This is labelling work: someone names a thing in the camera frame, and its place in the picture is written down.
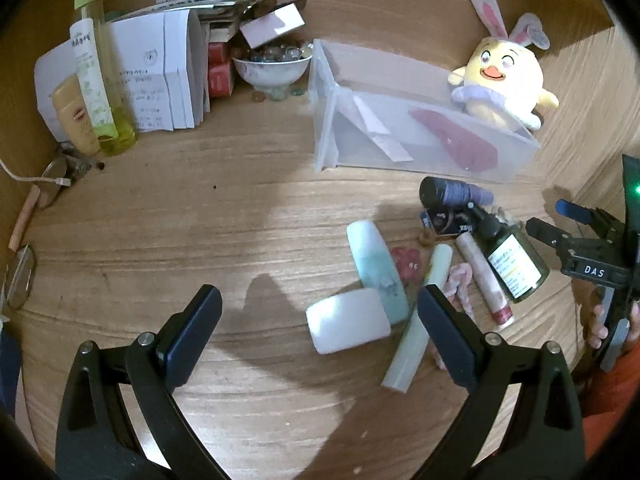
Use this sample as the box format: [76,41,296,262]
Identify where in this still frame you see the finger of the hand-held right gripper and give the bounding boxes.
[555,199,602,227]
[525,216,572,252]

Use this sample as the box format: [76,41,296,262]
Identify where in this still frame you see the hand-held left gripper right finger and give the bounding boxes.
[417,284,586,480]

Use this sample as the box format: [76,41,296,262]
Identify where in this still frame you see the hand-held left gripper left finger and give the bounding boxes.
[55,284,236,480]

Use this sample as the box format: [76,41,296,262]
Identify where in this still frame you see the long pale green tube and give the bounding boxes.
[381,244,454,392]

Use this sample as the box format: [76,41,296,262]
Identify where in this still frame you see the dark green dropper bottle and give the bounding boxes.
[467,201,550,304]

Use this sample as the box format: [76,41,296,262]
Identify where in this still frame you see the pink and white twisted cord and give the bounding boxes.
[446,263,476,319]

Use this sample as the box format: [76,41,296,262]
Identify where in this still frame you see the pink lip tube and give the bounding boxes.
[455,234,515,330]

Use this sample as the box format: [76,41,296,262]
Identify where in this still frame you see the white rounded case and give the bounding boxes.
[306,287,392,356]

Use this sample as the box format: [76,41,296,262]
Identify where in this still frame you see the mint green tube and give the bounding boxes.
[346,221,410,325]

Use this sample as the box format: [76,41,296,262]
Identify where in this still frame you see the clear plastic bin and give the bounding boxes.
[307,38,542,184]

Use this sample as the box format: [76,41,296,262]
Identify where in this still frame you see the person's right forearm orange sleeve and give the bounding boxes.
[572,345,640,423]

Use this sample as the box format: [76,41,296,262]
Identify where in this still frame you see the person's right hand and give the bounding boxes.
[580,299,640,357]

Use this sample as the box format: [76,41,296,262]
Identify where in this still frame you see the pink floral pouch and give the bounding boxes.
[390,246,427,288]

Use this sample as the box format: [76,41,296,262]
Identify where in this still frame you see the small black box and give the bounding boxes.
[420,206,474,239]

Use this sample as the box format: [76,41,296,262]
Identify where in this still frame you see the purple bottle with black cap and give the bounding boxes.
[419,176,496,209]

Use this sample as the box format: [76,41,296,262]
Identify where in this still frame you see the maroon pouch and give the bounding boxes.
[410,108,500,172]

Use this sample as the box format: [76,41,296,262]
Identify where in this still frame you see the yellow chick plush toy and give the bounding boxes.
[447,0,560,132]

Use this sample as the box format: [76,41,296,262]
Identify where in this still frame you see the eyeglasses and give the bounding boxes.
[0,244,38,311]
[39,156,93,209]

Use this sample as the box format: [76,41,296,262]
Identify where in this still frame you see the beige cosmetic tube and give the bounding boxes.
[51,74,102,157]

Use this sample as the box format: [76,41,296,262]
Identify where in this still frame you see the yellow-green spray bottle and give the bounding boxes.
[70,0,137,156]

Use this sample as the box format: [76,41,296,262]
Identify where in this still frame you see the white folded papers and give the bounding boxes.
[34,7,212,142]

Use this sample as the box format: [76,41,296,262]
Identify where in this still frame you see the white bowl of marbles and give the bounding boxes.
[232,40,313,99]

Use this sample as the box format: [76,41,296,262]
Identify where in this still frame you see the pink and white box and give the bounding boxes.
[240,2,305,49]

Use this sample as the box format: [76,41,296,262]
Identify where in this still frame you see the white cable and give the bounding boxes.
[0,159,72,187]

